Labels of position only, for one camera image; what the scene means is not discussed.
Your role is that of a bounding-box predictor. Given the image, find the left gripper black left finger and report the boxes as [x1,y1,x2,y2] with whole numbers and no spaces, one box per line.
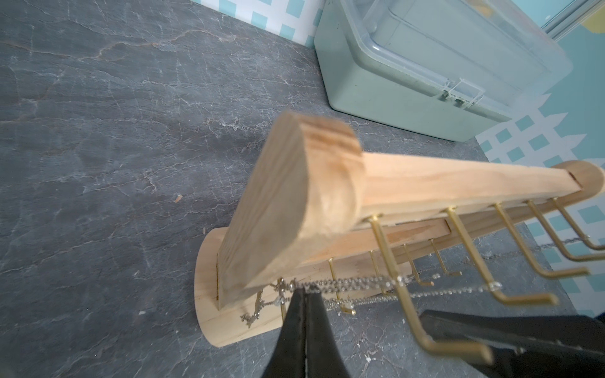
[262,288,307,378]

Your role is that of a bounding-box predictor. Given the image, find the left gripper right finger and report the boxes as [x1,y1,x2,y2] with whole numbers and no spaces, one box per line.
[306,292,350,378]

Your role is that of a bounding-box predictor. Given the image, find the green plastic storage box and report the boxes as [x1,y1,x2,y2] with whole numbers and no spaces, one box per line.
[314,1,573,142]

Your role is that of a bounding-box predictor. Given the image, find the wooden jewelry display stand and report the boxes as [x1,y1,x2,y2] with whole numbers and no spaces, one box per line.
[194,112,604,363]

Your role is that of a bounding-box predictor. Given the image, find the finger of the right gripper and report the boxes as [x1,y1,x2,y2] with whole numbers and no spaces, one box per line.
[420,310,604,377]

